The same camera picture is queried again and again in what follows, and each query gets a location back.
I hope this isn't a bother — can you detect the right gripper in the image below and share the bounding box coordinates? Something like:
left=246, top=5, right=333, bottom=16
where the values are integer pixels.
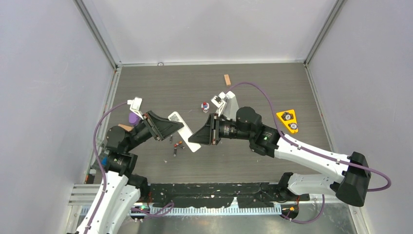
left=189, top=113, right=253, bottom=145

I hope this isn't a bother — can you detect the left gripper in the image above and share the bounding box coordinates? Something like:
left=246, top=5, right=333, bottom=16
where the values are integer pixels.
left=126, top=110, right=183, bottom=151

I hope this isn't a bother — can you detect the black orange battery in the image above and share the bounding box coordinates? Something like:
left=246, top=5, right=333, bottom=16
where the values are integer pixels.
left=174, top=141, right=185, bottom=149

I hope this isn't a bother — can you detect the white long remote control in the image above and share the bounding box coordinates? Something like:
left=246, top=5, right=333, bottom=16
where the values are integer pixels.
left=168, top=112, right=201, bottom=153

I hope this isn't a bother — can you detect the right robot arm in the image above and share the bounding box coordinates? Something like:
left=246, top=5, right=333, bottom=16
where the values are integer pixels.
left=188, top=107, right=371, bottom=207

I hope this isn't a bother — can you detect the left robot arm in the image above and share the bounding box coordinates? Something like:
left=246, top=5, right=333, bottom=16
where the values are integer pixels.
left=75, top=111, right=184, bottom=234

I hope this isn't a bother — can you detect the purple toy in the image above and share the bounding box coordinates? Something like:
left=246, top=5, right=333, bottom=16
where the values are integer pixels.
left=128, top=112, right=141, bottom=126

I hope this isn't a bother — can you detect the small red blue figurine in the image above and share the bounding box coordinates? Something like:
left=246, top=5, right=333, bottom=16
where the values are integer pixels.
left=201, top=102, right=209, bottom=113

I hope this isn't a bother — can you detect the wooden block left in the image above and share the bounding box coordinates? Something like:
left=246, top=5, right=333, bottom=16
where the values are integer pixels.
left=117, top=124, right=133, bottom=132

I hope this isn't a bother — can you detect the small wooden block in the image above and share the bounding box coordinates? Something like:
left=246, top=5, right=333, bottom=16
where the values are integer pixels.
left=224, top=74, right=231, bottom=87

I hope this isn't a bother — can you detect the yellow triangle toy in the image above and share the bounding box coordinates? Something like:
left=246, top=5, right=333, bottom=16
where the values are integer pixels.
left=276, top=109, right=299, bottom=134

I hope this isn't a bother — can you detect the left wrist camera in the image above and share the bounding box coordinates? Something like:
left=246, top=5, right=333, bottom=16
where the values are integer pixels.
left=127, top=97, right=143, bottom=115

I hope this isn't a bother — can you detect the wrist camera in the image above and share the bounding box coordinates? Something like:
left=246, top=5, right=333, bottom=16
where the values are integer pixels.
left=127, top=97, right=143, bottom=115
left=211, top=92, right=227, bottom=109

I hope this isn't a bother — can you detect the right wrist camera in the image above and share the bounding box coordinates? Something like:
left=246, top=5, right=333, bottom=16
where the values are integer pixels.
left=211, top=92, right=227, bottom=109

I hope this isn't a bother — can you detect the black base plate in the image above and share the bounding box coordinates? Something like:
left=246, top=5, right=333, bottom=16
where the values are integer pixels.
left=139, top=182, right=310, bottom=208

